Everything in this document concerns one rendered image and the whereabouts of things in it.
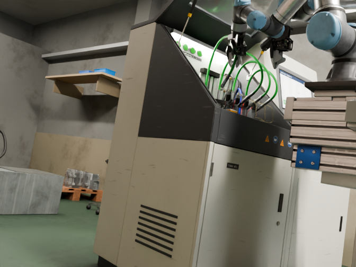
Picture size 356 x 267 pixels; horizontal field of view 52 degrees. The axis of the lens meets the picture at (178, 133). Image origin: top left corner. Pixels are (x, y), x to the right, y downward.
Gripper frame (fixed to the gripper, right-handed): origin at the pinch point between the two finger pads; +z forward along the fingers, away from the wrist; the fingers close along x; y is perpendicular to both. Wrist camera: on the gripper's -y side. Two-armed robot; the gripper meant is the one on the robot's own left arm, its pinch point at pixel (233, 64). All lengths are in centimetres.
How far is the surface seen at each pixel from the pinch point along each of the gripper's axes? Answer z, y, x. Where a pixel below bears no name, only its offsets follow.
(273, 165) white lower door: 42, 33, 18
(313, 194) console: 74, 29, 50
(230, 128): 13.3, 36.0, -8.6
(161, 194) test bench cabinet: 46, 44, -42
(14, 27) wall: 230, -614, -311
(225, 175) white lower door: 29, 50, -12
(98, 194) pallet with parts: 300, -188, -120
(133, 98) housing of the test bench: 29, -17, -54
